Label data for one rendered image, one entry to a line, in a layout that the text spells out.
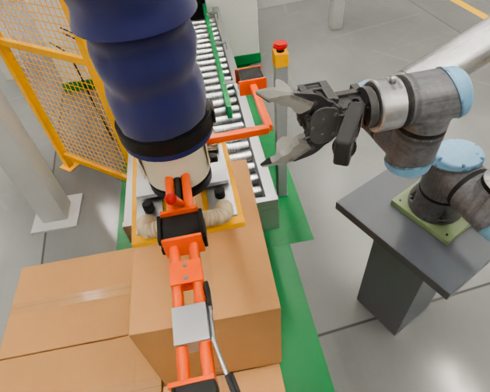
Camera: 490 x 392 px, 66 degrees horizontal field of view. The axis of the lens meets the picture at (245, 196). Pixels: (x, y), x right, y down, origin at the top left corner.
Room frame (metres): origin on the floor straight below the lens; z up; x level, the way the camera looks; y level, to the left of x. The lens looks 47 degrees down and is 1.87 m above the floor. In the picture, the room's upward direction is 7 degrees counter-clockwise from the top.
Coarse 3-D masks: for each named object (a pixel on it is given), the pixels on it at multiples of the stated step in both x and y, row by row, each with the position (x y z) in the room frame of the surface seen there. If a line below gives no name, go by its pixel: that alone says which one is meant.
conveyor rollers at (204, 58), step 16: (208, 48) 2.79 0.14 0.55; (208, 64) 2.59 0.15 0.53; (224, 64) 2.52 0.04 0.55; (208, 80) 2.33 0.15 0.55; (208, 96) 2.14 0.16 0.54; (224, 112) 1.96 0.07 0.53; (224, 128) 1.78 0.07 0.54; (240, 144) 1.62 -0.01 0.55; (256, 176) 1.36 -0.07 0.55; (256, 192) 1.25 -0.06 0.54
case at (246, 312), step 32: (256, 224) 0.74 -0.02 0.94; (160, 256) 0.66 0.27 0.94; (224, 256) 0.63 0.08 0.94; (256, 256) 0.62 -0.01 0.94; (160, 288) 0.55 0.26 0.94; (224, 288) 0.53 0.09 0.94; (256, 288) 0.52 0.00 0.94; (160, 320) 0.45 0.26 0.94; (224, 320) 0.44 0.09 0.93; (256, 320) 0.45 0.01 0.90; (160, 352) 0.43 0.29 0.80; (192, 352) 0.43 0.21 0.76; (224, 352) 0.44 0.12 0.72; (256, 352) 0.44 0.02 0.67
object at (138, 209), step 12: (132, 180) 0.80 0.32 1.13; (132, 192) 0.75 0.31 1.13; (132, 204) 0.71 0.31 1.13; (144, 204) 0.67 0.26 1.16; (156, 204) 0.69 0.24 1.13; (132, 216) 0.66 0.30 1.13; (156, 216) 0.65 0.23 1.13; (132, 228) 0.62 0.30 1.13; (132, 240) 0.58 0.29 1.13; (144, 240) 0.58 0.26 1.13; (156, 240) 0.58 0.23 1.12
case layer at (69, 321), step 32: (96, 256) 0.98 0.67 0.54; (128, 256) 0.96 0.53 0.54; (32, 288) 0.86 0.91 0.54; (64, 288) 0.84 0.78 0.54; (96, 288) 0.82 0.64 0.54; (128, 288) 0.80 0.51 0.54; (32, 320) 0.71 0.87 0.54; (64, 320) 0.70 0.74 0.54; (96, 320) 0.68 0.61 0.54; (128, 320) 0.66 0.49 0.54; (0, 352) 0.60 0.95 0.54; (32, 352) 0.59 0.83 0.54; (64, 352) 0.57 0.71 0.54; (96, 352) 0.56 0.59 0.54; (128, 352) 0.54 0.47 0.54; (0, 384) 0.49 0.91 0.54; (32, 384) 0.47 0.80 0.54; (64, 384) 0.46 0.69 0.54; (96, 384) 0.45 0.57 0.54; (128, 384) 0.44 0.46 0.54; (160, 384) 0.42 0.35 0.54; (224, 384) 0.40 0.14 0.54; (256, 384) 0.39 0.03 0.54
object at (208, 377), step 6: (192, 378) 0.20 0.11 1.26; (198, 378) 0.20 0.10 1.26; (204, 378) 0.20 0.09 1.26; (210, 378) 0.20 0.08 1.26; (168, 384) 0.19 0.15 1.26; (174, 384) 0.19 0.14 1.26; (180, 384) 0.19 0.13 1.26; (186, 384) 0.19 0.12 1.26; (192, 384) 0.19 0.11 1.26; (198, 384) 0.19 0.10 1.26; (204, 384) 0.19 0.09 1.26; (210, 384) 0.19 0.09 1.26; (216, 384) 0.19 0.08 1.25; (174, 390) 0.18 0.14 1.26; (180, 390) 0.18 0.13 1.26; (186, 390) 0.18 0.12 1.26; (192, 390) 0.18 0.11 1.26; (198, 390) 0.18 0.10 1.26; (204, 390) 0.18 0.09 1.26; (210, 390) 0.18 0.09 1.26; (216, 390) 0.18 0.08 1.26
